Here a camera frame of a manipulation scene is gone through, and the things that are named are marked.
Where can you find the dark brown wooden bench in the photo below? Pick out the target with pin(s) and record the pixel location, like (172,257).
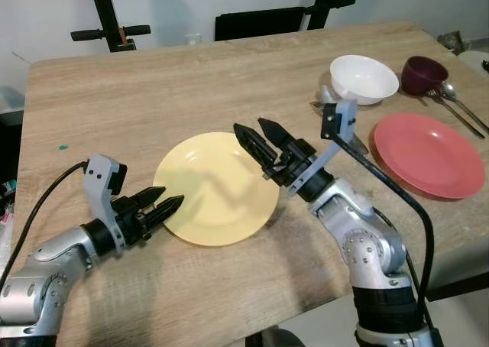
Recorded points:
(458,284)

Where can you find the yellow plate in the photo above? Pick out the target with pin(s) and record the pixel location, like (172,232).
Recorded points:
(218,202)

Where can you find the white wall socket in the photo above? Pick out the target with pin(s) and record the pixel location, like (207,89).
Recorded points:
(193,39)

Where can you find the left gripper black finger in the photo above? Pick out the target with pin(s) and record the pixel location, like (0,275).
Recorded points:
(149,196)
(164,212)

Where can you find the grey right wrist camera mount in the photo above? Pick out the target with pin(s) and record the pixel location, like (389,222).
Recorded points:
(340,125)

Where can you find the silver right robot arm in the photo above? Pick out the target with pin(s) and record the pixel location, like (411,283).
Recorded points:
(367,244)

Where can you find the red plate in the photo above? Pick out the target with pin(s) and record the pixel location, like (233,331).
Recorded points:
(428,154)

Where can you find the white round side table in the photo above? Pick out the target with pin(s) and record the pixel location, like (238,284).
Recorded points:
(474,63)

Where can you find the maroon bowl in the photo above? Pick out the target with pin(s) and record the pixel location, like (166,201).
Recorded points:
(422,73)

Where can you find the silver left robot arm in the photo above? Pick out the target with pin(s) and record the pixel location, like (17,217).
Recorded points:
(42,274)

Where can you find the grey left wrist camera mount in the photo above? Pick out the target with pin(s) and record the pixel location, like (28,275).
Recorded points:
(99,186)

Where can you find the silver fork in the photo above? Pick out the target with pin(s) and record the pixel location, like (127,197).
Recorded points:
(454,113)

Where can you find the brown crumpled object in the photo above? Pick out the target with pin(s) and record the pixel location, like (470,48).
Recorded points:
(451,43)

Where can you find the black padded backrest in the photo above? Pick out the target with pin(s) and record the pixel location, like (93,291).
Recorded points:
(260,24)

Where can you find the white bowl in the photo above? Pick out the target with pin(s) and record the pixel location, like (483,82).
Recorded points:
(365,78)

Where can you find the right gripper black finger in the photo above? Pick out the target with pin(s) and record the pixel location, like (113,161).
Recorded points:
(279,137)
(254,147)

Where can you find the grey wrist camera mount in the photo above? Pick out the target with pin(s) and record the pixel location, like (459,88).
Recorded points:
(340,125)
(99,186)

